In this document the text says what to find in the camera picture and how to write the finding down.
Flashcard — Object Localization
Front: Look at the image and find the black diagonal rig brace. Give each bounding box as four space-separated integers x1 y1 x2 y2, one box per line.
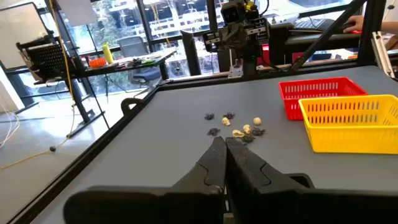
289 0 369 73

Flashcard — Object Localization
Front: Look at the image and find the black rig post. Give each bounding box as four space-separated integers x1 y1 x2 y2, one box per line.
356 0 388 67

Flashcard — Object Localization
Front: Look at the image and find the red plastic basket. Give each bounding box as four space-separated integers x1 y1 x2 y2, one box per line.
278 77 369 121

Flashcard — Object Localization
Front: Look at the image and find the white whiteboard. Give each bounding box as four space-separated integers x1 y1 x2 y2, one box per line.
0 2 50 71

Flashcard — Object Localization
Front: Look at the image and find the white floor cable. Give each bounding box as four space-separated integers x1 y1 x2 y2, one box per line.
0 104 20 149

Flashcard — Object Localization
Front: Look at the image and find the black table clamp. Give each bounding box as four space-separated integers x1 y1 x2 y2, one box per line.
120 97 146 116

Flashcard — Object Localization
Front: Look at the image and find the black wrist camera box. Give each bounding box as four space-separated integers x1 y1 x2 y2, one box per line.
221 1 246 25

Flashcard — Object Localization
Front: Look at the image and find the person's forearm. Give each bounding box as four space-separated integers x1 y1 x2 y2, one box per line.
381 20 398 32

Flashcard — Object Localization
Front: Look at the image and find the yellow hanging cable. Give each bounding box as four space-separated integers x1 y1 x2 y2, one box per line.
0 0 77 170

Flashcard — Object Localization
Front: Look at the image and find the black cluttered desk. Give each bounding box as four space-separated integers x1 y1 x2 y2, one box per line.
73 49 178 94

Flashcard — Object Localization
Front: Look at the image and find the aluminium extrusion bar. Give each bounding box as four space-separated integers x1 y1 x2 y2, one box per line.
371 30 396 79

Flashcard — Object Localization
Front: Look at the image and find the black keyboard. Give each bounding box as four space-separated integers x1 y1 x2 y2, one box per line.
294 17 338 32

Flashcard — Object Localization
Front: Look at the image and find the orange ribbed object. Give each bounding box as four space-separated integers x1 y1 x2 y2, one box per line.
88 57 108 68

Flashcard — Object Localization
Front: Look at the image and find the yellow bottle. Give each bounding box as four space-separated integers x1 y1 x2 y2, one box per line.
101 42 114 65

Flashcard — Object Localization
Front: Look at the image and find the person's hand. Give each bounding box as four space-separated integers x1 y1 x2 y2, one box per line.
343 15 365 34

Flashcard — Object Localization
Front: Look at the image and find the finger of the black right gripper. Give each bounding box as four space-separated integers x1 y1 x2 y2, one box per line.
238 23 250 49
224 24 239 51

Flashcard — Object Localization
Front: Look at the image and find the black perforated panel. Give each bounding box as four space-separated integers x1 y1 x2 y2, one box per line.
16 37 77 85

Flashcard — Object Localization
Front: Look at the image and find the grey office chair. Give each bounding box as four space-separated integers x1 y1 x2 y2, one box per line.
117 35 162 94

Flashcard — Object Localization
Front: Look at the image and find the yellow plastic basket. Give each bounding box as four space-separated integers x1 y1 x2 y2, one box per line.
298 94 398 155

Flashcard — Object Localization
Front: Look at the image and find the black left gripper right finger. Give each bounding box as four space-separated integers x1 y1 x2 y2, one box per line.
226 137 398 224

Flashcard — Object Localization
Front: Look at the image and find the white paper sheet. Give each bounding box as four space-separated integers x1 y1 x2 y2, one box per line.
57 0 99 27

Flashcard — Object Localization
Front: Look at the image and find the black tripod stand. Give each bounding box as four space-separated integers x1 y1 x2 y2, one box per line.
45 0 110 138

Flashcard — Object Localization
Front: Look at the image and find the black operator desk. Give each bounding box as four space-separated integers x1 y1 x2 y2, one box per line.
269 23 361 66

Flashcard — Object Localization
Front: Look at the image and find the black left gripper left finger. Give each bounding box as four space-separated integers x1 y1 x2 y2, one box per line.
63 136 227 224

